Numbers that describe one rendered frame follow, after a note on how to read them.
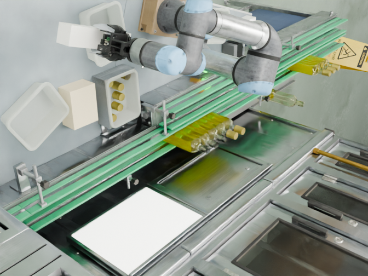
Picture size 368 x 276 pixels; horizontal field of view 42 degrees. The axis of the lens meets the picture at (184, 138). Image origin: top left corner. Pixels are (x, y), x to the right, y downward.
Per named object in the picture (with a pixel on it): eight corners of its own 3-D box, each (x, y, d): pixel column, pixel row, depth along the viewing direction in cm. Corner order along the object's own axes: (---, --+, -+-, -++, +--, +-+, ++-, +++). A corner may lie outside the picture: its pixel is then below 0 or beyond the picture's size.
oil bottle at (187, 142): (160, 139, 224) (195, 155, 211) (159, 129, 221) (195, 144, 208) (168, 135, 227) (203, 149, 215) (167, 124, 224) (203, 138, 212)
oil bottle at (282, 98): (260, 98, 283) (300, 110, 268) (260, 90, 280) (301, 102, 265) (265, 95, 287) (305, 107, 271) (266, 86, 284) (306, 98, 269)
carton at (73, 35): (58, 21, 143) (71, 25, 139) (118, 30, 161) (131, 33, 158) (56, 42, 144) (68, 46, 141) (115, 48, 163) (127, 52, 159)
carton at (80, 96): (62, 124, 194) (74, 130, 190) (57, 87, 186) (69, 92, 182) (86, 115, 202) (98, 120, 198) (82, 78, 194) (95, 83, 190)
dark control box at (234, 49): (221, 57, 263) (234, 60, 258) (221, 42, 259) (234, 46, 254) (230, 52, 268) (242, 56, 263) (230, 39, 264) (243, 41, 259)
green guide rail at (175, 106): (157, 110, 215) (171, 115, 210) (157, 108, 214) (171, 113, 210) (337, 18, 328) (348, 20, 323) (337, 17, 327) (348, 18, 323)
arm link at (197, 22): (295, 27, 166) (207, -3, 129) (287, 59, 168) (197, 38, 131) (267, 22, 173) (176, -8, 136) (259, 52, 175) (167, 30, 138)
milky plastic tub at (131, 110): (98, 124, 208) (111, 130, 203) (92, 75, 197) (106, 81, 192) (128, 110, 219) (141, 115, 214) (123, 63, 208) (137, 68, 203)
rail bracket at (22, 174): (10, 190, 180) (46, 214, 167) (0, 151, 172) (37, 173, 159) (21, 184, 183) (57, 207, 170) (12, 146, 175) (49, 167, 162)
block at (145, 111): (140, 123, 219) (151, 127, 215) (138, 104, 215) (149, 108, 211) (145, 120, 222) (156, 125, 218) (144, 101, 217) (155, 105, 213)
